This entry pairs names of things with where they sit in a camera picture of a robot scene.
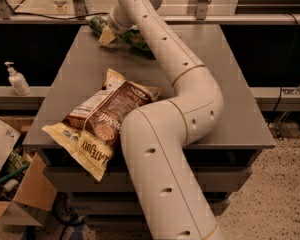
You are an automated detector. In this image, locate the metal railing frame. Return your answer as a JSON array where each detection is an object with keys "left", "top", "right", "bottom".
[{"left": 0, "top": 0, "right": 300, "bottom": 25}]

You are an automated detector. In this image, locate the open cardboard box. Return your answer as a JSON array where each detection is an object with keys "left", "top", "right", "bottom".
[{"left": 0, "top": 117, "right": 57, "bottom": 226}]

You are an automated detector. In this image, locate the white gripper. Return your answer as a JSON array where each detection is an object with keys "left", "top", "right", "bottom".
[{"left": 99, "top": 4, "right": 134, "bottom": 46}]

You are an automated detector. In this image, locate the grey drawer cabinet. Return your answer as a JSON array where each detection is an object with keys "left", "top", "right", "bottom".
[{"left": 24, "top": 25, "right": 275, "bottom": 231}]

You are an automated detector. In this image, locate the black cable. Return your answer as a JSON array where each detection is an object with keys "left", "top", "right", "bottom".
[{"left": 0, "top": 11, "right": 110, "bottom": 21}]

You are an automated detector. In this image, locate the white pump bottle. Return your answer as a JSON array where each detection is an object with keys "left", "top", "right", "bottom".
[{"left": 5, "top": 62, "right": 31, "bottom": 96}]

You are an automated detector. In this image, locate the brown sea salt chip bag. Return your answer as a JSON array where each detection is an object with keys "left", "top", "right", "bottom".
[{"left": 72, "top": 80, "right": 165, "bottom": 182}]

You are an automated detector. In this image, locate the green can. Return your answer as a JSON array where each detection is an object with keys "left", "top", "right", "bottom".
[{"left": 89, "top": 16, "right": 108, "bottom": 37}]

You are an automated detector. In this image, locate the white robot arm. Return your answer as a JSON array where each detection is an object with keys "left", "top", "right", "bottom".
[{"left": 108, "top": 0, "right": 225, "bottom": 240}]

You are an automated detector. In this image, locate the brown white chip bag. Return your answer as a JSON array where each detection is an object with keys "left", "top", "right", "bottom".
[{"left": 41, "top": 68, "right": 127, "bottom": 154}]

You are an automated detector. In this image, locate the green chip bag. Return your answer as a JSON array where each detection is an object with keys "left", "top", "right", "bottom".
[{"left": 120, "top": 27, "right": 150, "bottom": 52}]

